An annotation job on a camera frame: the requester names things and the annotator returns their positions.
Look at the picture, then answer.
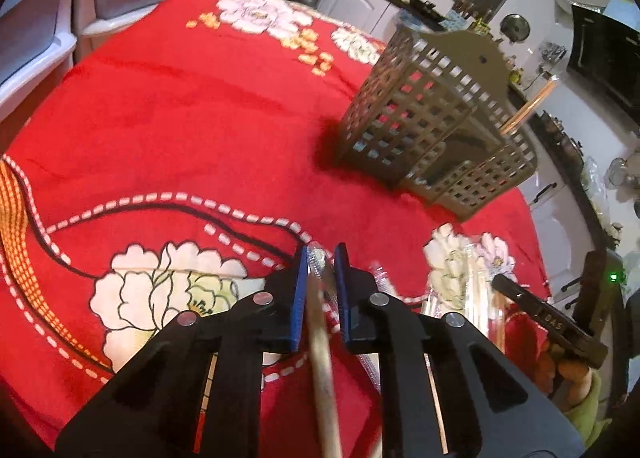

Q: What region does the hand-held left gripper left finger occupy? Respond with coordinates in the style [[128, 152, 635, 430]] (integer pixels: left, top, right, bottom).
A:
[[54, 245, 309, 458]]

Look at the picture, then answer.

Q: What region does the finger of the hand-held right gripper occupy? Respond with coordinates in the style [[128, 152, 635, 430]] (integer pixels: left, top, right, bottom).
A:
[[491, 274, 610, 369]]

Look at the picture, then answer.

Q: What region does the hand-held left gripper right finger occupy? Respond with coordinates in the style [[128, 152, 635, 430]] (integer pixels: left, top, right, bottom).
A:
[[333, 243, 587, 458]]

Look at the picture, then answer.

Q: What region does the wooden chopstick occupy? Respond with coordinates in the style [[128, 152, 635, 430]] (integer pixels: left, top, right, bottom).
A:
[[306, 248, 346, 458]]

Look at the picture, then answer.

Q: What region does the grey lattice utensil basket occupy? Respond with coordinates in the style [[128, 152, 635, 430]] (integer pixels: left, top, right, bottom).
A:
[[332, 27, 539, 222]]

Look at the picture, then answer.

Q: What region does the person's right hand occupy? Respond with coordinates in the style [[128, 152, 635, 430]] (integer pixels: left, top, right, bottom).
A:
[[547, 340, 596, 411]]

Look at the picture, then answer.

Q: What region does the clear plastic wrapper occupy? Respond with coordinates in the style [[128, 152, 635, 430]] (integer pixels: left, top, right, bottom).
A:
[[369, 262, 390, 295]]

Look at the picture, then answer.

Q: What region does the clear packet of wrapped chopsticks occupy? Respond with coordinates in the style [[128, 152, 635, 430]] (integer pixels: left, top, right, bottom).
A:
[[420, 232, 509, 350]]

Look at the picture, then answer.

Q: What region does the red floral blanket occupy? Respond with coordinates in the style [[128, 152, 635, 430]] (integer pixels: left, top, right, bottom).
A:
[[0, 0, 554, 452]]

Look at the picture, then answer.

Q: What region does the orange chopstick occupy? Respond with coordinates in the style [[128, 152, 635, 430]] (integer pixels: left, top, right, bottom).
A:
[[500, 77, 560, 137]]

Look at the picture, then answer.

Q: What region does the black range hood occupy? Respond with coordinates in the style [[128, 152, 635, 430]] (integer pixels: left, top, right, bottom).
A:
[[570, 2, 640, 112]]

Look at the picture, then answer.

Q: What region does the steel pot lid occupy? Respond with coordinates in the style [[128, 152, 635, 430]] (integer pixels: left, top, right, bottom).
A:
[[501, 14, 531, 44]]

